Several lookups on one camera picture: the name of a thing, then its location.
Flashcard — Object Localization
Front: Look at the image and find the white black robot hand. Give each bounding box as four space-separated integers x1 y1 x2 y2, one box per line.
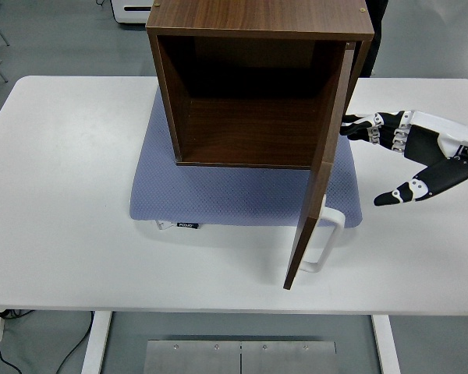
339 110 468 207

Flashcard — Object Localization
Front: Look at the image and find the brown wooden cabinet door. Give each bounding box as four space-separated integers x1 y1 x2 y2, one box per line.
282 41 357 291

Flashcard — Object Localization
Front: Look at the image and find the white door handle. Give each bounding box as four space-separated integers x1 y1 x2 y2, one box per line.
298 194 347 273

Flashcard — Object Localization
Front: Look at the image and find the brown wooden cabinet body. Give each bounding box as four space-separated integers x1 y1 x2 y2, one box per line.
145 0 375 171

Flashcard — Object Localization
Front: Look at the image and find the person's leg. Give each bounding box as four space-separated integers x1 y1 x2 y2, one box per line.
363 0 388 77

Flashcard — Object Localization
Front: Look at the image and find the white table leg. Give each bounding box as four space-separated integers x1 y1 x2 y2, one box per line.
80 311 113 374
370 313 402 374

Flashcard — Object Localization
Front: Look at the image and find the blue-grey textured mat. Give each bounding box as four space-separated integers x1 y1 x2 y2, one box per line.
128 83 366 229

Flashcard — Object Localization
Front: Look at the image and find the grey metal plate with screws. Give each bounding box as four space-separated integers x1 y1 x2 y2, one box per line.
143 340 242 374
239 340 338 374

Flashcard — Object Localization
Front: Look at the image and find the white appliance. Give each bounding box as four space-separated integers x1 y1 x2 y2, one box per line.
112 0 154 25

